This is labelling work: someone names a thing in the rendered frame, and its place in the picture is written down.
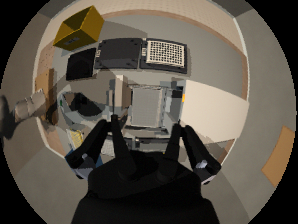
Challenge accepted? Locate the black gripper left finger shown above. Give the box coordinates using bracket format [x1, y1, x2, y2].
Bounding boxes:
[66, 109, 137, 181]

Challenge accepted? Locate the dark blue bin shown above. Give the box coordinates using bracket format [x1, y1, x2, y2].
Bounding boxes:
[64, 149, 103, 168]

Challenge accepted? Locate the yellow bin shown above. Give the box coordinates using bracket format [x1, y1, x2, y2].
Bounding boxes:
[52, 5, 104, 51]

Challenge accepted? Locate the grey bench mat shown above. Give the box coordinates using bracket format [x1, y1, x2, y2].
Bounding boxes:
[51, 15, 242, 154]

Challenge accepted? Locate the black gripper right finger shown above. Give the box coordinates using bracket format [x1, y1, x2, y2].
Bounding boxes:
[157, 112, 221, 185]

